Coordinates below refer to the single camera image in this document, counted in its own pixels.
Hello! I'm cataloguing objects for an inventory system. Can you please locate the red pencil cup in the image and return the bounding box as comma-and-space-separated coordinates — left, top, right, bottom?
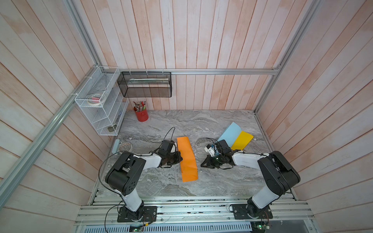
134, 107, 149, 122

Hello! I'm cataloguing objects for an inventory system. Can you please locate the light blue paper sheet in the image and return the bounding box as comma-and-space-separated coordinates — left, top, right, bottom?
218, 122, 242, 147

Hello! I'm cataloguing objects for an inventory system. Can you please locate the clear tape roll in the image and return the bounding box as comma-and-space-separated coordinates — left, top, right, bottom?
119, 142, 133, 152

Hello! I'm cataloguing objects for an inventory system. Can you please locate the tape roll on shelf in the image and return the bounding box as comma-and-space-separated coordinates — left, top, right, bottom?
87, 93, 106, 106

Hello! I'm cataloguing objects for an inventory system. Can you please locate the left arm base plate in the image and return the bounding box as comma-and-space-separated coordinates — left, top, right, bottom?
117, 206, 157, 223

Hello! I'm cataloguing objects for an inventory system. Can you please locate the orange paper sheet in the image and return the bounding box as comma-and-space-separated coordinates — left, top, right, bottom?
177, 136, 198, 183

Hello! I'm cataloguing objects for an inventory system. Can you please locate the white wire shelf rack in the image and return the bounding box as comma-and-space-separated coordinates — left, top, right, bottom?
75, 66, 129, 136

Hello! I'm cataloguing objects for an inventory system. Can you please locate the yellow paper sheet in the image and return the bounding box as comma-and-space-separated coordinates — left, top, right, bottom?
231, 131, 254, 150

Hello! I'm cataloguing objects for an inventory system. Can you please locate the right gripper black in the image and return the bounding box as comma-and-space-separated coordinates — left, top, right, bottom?
200, 154, 224, 168

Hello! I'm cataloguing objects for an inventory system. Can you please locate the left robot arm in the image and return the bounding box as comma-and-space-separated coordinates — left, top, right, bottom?
105, 140, 183, 214

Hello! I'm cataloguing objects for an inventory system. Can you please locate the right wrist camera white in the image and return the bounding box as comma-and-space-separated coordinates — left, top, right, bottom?
205, 144, 219, 157

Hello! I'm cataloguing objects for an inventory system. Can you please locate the black mesh wall basket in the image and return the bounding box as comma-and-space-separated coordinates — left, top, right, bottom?
117, 71, 173, 98

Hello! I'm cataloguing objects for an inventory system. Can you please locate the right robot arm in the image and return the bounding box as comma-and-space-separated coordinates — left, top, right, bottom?
201, 140, 301, 218

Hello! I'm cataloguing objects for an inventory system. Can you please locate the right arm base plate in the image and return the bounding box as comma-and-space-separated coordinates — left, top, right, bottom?
230, 204, 273, 220

